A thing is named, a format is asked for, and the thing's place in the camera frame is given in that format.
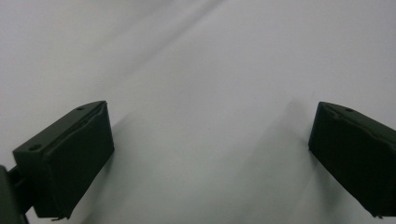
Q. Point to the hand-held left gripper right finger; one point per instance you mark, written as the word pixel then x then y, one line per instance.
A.
pixel 358 149

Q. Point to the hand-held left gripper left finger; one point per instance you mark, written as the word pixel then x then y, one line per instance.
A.
pixel 68 161

